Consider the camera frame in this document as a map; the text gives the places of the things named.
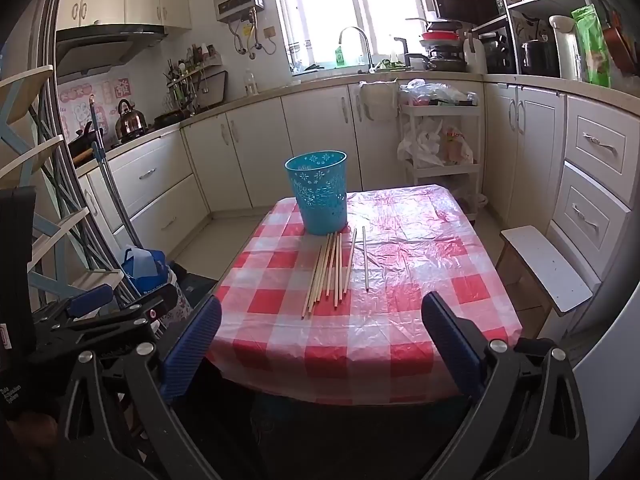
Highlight blue perforated plastic basket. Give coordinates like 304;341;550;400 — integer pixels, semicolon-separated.
285;150;349;236

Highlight blue handled mop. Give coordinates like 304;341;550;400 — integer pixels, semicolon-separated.
89;95;143;253

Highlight range hood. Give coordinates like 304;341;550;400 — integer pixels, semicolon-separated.
55;24;169;79

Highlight red frying pan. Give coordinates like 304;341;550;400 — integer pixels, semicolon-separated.
601;9;640;77

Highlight white shelf rack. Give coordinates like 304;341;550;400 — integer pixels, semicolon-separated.
504;0;603;82

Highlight floral patterned bin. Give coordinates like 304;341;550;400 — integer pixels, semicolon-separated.
150;265;195;333

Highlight steel kettle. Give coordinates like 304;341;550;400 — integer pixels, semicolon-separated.
115;99;147;139

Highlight small white wooden stool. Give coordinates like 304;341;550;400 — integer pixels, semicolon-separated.
495;225;594;317

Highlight dark cutting board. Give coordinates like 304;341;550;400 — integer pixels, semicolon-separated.
197;70;229;109

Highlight kitchen window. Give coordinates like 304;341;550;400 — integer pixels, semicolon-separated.
286;0;453;70

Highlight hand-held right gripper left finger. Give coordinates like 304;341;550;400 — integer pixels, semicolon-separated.
55;295;224;480

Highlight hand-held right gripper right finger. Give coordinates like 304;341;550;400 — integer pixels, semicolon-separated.
421;290;587;480

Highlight green snack bag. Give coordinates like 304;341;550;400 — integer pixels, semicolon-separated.
571;4;612;87

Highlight pink wall stickers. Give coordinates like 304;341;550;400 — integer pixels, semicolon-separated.
58;76;132;142

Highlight stack of pans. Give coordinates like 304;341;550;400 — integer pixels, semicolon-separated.
419;19;469;73

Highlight black toaster oven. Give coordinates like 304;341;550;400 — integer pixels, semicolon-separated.
469;14;522;77

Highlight white hanging trash bin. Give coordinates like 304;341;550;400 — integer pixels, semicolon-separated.
359;79;399;122

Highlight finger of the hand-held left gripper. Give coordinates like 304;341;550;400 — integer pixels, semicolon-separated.
36;284;115;333
30;286;180;356

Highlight wooden folding rack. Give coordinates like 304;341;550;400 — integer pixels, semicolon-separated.
0;65;123;306

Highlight chrome kitchen faucet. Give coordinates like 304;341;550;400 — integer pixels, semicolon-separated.
338;26;375;74

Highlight white electric thermos pot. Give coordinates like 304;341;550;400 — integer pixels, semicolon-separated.
549;14;584;81

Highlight pink white plastic bag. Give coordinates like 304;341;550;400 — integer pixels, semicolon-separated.
440;126;474;166

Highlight black small tap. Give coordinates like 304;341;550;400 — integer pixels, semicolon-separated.
393;36;415;69

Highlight black microwave oven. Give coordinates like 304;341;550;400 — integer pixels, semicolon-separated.
429;0;507;27

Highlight black wok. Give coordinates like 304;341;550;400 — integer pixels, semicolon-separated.
66;126;105;160

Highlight cream base cabinet with drawers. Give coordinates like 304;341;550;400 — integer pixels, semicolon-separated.
482;76;640;293

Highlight clear plastic bags pile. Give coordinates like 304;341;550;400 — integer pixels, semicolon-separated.
400;78;479;107

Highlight cream drawer base cabinet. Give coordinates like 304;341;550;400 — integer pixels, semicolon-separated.
75;127;212;257

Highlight cream door base cabinet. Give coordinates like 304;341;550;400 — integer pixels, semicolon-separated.
180;82;401;211

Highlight blue white bag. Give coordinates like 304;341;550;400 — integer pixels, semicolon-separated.
121;246;172;295

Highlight wall utensil rack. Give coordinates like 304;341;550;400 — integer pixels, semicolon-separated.
166;44;224;111

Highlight black cooking pot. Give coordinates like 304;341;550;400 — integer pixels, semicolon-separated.
521;39;560;79

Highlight white rolling cart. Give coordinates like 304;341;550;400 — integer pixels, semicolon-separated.
397;80;484;213

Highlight bunch of wooden chopsticks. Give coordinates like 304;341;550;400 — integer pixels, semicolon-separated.
301;231;346;320

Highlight red white checked tablecloth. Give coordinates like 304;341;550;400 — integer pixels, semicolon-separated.
205;185;524;406

